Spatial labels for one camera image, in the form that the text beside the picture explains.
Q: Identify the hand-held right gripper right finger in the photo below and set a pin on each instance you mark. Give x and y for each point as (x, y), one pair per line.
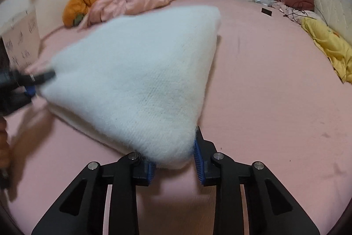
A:
(198, 163)

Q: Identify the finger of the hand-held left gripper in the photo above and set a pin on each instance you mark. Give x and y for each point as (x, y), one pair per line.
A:
(41, 76)
(29, 91)

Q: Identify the white fluffy garment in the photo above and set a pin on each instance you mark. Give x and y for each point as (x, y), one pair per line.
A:
(137, 75)

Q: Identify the yellow printed pillow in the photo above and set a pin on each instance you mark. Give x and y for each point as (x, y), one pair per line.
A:
(330, 42)

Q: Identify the orange pumpkin cushion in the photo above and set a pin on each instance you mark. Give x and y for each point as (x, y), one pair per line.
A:
(79, 3)

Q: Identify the pink floral pillow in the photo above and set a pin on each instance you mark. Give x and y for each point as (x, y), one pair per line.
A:
(284, 10)

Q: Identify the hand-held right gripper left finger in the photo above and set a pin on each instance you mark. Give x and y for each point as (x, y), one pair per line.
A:
(150, 173)

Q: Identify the person's left hand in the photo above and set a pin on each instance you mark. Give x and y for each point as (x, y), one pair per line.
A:
(3, 147)

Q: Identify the cream tufted headboard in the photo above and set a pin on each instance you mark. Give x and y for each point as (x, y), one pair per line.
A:
(332, 1)

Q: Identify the cardboard sign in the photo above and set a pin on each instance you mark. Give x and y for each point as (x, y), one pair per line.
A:
(22, 36)

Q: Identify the small black box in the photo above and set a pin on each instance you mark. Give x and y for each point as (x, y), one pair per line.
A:
(266, 12)

